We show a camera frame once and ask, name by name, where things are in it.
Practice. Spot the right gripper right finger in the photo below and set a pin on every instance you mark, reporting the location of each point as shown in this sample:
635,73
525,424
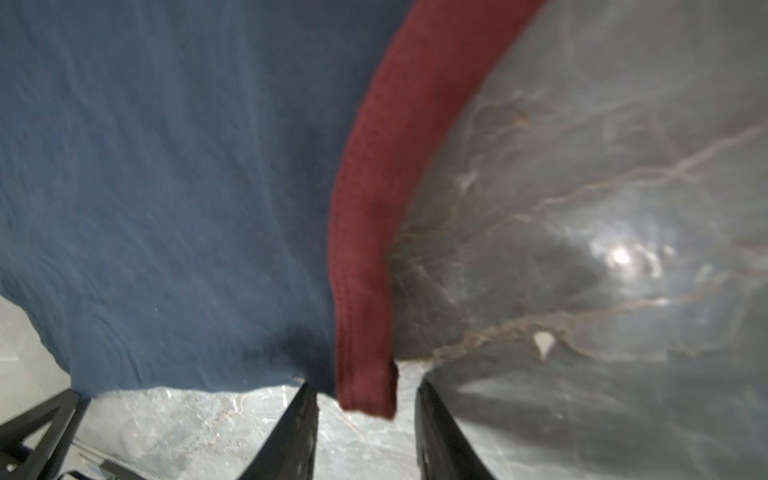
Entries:
443,451

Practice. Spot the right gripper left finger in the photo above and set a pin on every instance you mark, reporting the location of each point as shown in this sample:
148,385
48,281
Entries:
289,451

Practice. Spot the navy tank top red trim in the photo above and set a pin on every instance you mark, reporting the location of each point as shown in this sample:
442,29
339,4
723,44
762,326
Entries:
202,195

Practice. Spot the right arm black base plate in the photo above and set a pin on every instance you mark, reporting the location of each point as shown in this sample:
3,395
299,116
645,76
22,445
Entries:
35,444

